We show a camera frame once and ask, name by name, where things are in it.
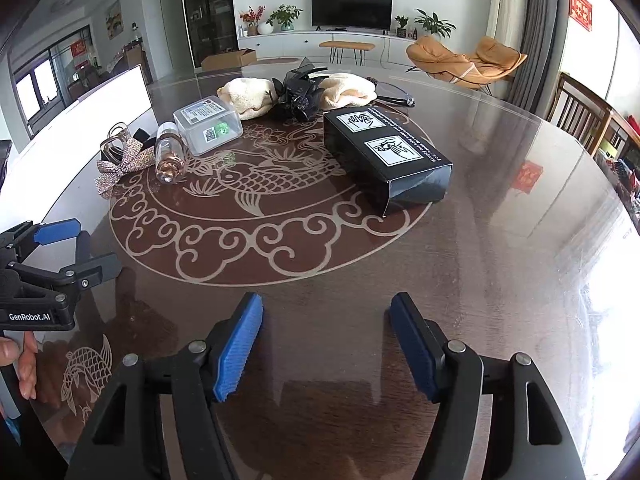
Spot brown cardboard box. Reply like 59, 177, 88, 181
201, 48, 257, 72

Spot red flowers in vase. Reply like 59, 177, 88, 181
239, 6, 266, 37

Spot black printed cardboard box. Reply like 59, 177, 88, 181
322, 106, 453, 218

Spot dark display cabinet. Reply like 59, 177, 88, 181
179, 0, 238, 68

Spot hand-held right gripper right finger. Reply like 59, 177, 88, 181
389, 291, 586, 480

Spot clear glass bottle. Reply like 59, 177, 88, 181
154, 122, 187, 185

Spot clear safety glasses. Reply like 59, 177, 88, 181
365, 76, 417, 108

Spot grey curtain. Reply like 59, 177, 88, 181
507, 0, 571, 118

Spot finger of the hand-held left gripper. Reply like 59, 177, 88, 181
0, 218, 83, 263
59, 252, 123, 288

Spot wall painting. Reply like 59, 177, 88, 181
105, 0, 123, 41

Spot clear plastic box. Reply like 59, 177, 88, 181
173, 99, 244, 157

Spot white patterned curtain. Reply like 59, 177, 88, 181
486, 0, 531, 53

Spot wooden dining chair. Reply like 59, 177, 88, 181
122, 45, 147, 75

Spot black flat television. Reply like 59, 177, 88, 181
310, 0, 394, 31

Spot white storage container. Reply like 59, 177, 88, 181
0, 65, 154, 233

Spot person's left hand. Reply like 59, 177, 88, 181
0, 332, 39, 401

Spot clear hair claw clip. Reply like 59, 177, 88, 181
100, 122, 135, 163

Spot cream knit glove orange lining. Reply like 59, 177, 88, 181
312, 72, 378, 111

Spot green plant in vase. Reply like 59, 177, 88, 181
265, 4, 303, 32

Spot wooden bench with metal legs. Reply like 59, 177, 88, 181
319, 40, 376, 65

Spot pile of colourful clutter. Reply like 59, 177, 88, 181
600, 115, 640, 206

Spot red wall decoration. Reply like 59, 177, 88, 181
569, 0, 594, 32

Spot white television console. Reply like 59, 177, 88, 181
237, 30, 418, 68

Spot large potted plant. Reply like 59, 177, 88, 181
414, 9, 457, 40

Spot orange lounge chair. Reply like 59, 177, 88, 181
406, 35, 528, 92

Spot glitter bow hair clip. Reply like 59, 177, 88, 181
95, 130, 157, 200

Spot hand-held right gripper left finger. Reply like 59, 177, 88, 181
65, 291, 264, 480

